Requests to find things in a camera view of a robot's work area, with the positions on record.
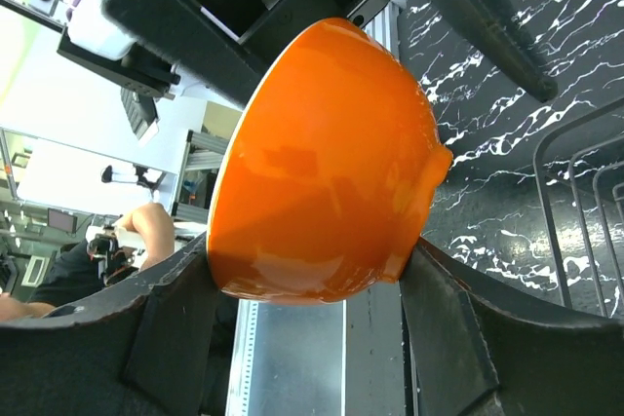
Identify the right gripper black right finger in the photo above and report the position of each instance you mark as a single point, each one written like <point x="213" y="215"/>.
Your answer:
<point x="482" y="347"/>

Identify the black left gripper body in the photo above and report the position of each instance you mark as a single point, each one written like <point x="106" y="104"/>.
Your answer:
<point x="234" y="7"/>

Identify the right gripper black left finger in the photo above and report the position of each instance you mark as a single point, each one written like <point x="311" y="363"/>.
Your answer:
<point x="139" y="347"/>

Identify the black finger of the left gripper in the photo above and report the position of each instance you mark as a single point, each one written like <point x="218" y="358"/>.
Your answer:
<point x="492" y="28"/>

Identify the person in background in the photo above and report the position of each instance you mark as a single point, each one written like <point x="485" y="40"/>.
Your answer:
<point x="91" y="266"/>

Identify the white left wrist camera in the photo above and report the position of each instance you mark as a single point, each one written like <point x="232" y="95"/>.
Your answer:
<point x="94" y="42"/>

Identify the dark wire dish rack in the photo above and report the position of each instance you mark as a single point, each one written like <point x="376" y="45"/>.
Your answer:
<point x="542" y="189"/>

